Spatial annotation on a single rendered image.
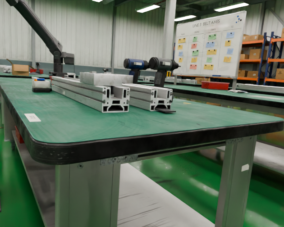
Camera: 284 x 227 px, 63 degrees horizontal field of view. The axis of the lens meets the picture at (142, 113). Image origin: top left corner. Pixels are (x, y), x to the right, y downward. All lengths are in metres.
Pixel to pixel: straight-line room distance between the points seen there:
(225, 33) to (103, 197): 3.74
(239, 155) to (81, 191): 0.64
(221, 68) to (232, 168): 3.19
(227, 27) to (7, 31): 10.31
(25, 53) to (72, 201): 12.10
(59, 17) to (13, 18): 2.04
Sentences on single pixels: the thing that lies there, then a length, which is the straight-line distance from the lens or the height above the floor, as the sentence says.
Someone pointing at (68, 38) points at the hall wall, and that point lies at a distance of 13.08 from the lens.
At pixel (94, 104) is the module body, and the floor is 0.80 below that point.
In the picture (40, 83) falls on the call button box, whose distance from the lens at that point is 1.35.
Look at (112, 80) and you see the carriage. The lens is 0.85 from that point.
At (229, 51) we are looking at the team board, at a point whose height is 1.36.
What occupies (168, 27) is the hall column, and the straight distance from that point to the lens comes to 9.64.
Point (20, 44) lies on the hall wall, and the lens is 12.61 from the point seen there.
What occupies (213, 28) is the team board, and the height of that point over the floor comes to 1.76.
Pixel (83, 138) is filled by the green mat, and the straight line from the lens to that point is 0.48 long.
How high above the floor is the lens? 0.91
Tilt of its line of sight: 10 degrees down
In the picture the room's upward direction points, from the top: 4 degrees clockwise
